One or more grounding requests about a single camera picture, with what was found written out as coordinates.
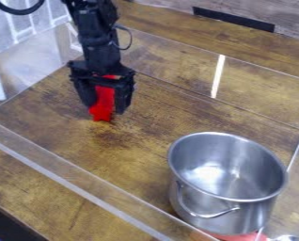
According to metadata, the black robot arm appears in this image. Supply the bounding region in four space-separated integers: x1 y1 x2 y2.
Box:
61 0 135 120

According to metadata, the clear acrylic front barrier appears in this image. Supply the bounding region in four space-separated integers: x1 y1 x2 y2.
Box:
0 124 219 241

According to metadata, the silver metal pot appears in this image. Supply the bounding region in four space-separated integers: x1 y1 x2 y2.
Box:
167 132 288 235

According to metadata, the silver metal object corner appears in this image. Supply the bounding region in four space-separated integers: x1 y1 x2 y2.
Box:
267 234 299 241

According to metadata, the red plastic block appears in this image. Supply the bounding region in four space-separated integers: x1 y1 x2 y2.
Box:
89 86 115 122

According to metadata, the red object under pot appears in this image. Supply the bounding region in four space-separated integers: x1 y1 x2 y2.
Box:
189 232 267 241

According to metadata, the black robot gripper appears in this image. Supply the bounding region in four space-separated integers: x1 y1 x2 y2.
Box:
68 34 135 114

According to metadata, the black cable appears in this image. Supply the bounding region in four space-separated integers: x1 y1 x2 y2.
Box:
0 0 46 16

